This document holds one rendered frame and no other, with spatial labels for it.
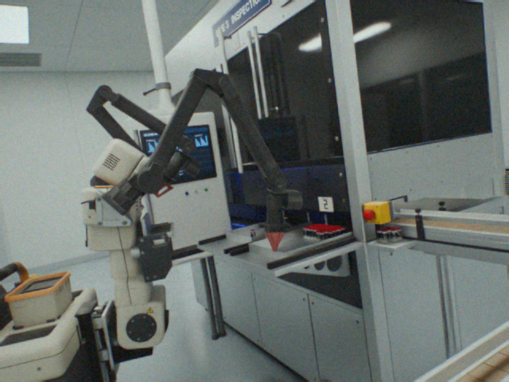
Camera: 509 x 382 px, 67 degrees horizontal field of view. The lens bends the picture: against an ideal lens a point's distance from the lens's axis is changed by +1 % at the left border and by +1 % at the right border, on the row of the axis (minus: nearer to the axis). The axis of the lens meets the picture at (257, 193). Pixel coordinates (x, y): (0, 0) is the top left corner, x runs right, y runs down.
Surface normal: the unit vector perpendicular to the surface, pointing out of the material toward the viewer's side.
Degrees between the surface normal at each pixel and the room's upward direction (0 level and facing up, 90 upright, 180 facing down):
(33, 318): 92
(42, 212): 90
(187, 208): 90
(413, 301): 90
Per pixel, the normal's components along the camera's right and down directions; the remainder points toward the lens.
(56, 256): 0.51, 0.01
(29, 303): 0.22, 0.11
